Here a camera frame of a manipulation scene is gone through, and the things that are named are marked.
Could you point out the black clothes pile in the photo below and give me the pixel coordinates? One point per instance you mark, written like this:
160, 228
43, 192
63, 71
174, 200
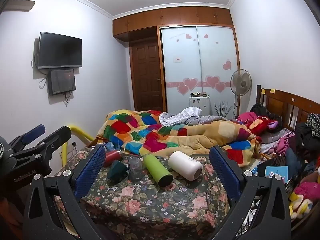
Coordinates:
307, 136

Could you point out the small black monitor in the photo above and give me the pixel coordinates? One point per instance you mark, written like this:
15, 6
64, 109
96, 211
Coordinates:
62, 81

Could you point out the black wall television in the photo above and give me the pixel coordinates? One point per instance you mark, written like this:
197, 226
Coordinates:
60, 50

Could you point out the red bottle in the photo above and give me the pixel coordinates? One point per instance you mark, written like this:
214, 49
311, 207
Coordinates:
112, 156

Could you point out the black bag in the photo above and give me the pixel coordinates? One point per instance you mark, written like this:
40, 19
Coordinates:
260, 108

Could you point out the colourful patchwork quilt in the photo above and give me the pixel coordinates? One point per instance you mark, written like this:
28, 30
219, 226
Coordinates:
175, 135

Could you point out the wardrobe with heart stickers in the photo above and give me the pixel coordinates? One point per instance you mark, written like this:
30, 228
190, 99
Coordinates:
200, 60

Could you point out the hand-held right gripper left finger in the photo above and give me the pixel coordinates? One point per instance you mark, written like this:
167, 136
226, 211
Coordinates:
90, 172

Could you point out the pink plush toy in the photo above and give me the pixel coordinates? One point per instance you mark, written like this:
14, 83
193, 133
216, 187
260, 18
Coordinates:
307, 190

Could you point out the white air conditioner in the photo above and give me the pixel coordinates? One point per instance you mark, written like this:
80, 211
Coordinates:
22, 5

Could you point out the pink cloth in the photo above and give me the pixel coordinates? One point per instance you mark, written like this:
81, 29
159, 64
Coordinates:
246, 117

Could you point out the standing fan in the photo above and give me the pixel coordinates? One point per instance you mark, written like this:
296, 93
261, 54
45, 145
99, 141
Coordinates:
240, 82

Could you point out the wooden overhead cabinets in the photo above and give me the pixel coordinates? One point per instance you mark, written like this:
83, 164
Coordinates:
175, 17

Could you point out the yellow padded rail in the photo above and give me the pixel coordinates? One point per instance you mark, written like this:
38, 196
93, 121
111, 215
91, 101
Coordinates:
80, 131

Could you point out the wooden headboard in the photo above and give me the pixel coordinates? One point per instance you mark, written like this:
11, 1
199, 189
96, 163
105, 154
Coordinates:
280, 105

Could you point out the yellow plush toy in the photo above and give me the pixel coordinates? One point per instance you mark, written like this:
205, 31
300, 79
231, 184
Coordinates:
300, 205

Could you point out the brown wooden door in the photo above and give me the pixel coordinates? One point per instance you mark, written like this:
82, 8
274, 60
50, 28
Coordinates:
146, 75

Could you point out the dark green cup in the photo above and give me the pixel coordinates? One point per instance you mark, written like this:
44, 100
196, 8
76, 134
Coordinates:
117, 170

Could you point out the blue patterned cup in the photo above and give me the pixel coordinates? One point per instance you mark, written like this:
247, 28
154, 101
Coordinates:
110, 145

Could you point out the white bottle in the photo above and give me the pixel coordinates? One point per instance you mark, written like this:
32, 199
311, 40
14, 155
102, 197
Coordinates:
183, 165

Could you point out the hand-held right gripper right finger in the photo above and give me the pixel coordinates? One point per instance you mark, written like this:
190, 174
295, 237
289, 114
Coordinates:
225, 172

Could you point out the clear glass cup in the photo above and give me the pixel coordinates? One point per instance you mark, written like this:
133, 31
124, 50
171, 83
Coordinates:
136, 170

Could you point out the grey striped cloth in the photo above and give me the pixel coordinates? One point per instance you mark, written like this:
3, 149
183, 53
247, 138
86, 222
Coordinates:
175, 116

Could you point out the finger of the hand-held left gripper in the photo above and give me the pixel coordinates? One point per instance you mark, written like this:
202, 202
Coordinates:
57, 136
35, 131

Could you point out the small white cabinet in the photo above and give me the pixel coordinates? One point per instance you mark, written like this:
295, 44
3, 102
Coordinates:
198, 105

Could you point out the green bottle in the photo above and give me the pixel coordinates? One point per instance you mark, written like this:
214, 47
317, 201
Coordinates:
155, 168

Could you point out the red plush toy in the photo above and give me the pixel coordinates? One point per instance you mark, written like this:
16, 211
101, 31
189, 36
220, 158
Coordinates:
260, 126

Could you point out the blue booklet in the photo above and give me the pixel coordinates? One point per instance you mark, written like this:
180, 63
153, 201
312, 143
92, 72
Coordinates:
275, 172

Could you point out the dried plant bundle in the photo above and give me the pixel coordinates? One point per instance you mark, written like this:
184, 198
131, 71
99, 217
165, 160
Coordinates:
223, 110

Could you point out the floral bed sheet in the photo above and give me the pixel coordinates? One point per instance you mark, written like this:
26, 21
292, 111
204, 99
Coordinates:
150, 205

